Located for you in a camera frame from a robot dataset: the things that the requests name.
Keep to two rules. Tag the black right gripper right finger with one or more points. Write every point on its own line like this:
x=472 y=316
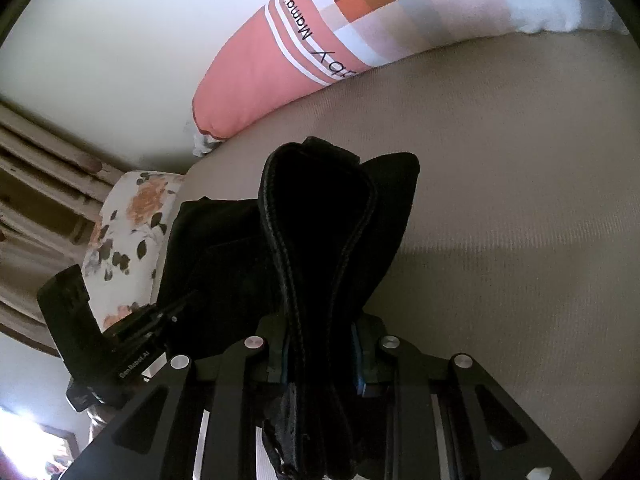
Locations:
x=371 y=342

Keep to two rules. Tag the beige textured bed sheet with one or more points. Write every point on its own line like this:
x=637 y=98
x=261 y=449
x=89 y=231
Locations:
x=522 y=248

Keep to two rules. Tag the wooden headboard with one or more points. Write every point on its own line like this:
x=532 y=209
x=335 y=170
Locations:
x=51 y=196

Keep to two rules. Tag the black pants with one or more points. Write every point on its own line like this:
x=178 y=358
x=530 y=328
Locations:
x=312 y=247

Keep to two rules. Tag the white floral pillow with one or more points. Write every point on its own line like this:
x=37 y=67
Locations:
x=120 y=265

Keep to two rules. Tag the pink checkered long pillow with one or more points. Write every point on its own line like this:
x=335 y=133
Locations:
x=291 y=48

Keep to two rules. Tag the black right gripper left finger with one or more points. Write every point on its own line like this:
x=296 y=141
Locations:
x=267 y=351

